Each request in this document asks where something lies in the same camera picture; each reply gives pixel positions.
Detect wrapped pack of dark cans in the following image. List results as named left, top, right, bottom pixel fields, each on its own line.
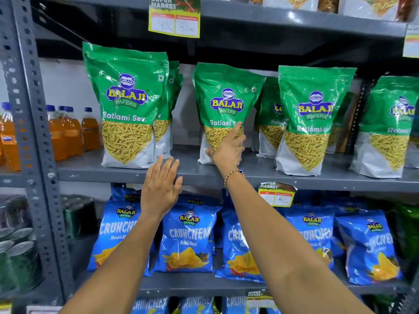
left=60, top=194, right=99, bottom=240

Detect beaded bracelet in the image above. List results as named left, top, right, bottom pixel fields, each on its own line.
left=224, top=169, right=245, bottom=189

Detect shiny green chips packet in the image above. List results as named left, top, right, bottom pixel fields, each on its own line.
left=394, top=203, right=419, bottom=263

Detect green snack packet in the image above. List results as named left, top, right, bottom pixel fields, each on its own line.
left=192, top=63, right=266, bottom=166

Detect row of green snack packets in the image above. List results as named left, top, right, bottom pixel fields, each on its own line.
left=82, top=42, right=419, bottom=179

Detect grey metal shelf rack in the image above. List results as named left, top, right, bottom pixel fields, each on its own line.
left=0, top=0, right=419, bottom=314

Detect person's right forearm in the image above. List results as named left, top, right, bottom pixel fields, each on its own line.
left=225, top=175, right=374, bottom=314

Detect person's left hand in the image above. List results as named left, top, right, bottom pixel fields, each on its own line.
left=140, top=156, right=183, bottom=223

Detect row of blue chips packets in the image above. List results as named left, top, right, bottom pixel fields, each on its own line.
left=87, top=183, right=405, bottom=286
left=131, top=296, right=282, bottom=314

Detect group of green tin cans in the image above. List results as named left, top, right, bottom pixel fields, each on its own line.
left=0, top=194, right=43, bottom=291

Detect person's right hand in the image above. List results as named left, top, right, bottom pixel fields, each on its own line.
left=206, top=121, right=247, bottom=181

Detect yellow green price tag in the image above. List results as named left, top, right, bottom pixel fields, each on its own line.
left=246, top=290, right=276, bottom=308
left=403, top=24, right=419, bottom=59
left=149, top=0, right=201, bottom=39
left=258, top=182, right=297, bottom=208

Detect white red shelf label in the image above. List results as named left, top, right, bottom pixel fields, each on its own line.
left=26, top=305, right=63, bottom=314

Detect clear snack packet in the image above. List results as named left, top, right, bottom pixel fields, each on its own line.
left=318, top=0, right=340, bottom=14

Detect white snack packet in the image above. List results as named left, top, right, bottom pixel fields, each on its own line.
left=263, top=0, right=320, bottom=12
left=339, top=0, right=410, bottom=22

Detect person's left forearm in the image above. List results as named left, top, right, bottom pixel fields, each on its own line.
left=59, top=210, right=164, bottom=314

